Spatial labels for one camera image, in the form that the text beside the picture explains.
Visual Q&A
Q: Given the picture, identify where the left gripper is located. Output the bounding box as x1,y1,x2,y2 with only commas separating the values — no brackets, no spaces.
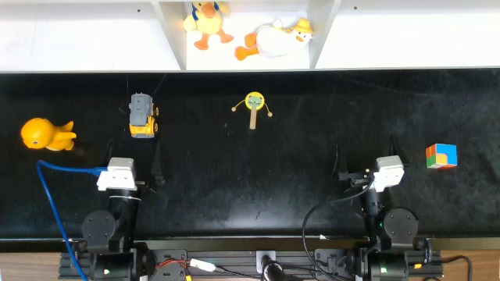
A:
104,138,166,193

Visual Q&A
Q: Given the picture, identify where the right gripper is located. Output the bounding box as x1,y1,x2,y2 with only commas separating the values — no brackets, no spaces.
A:
332,134,407,192

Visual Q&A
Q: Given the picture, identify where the grey and yellow toy truck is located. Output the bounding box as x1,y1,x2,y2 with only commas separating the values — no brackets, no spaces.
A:
128,92,160,139

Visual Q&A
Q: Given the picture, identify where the many-coloured puzzle cube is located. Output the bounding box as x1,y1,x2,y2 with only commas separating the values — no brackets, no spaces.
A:
425,143,458,169

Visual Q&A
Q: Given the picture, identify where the yellow rubber duck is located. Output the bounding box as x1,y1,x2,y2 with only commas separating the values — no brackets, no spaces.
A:
20,117,77,151

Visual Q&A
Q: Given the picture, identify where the yellow rattle drum toy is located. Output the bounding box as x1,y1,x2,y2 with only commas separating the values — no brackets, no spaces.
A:
230,91,273,130

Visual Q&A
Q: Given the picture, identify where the white shelf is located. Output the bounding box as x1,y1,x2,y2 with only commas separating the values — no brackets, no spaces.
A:
0,0,500,74

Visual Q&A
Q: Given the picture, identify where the white plush duck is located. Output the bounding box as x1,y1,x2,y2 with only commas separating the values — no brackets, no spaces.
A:
234,17,315,62

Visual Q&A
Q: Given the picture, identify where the yellow plush duck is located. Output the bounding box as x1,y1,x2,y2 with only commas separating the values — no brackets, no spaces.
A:
183,1,234,51

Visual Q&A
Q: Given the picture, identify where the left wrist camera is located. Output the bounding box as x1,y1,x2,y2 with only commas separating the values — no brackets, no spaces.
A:
96,157,138,192

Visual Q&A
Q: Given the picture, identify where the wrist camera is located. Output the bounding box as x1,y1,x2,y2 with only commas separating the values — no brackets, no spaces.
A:
373,155,405,193
96,157,138,192

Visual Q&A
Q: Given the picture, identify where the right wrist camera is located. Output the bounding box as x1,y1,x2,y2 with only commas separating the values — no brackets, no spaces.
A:
373,155,405,193

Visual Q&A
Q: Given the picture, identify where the blue cable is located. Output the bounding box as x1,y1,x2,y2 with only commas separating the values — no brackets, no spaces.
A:
36,159,109,281

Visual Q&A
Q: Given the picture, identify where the mounting rail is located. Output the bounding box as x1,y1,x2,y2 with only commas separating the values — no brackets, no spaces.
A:
58,249,445,281

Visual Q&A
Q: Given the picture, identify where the black power cord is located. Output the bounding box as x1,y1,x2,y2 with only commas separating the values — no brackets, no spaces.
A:
441,255,473,281

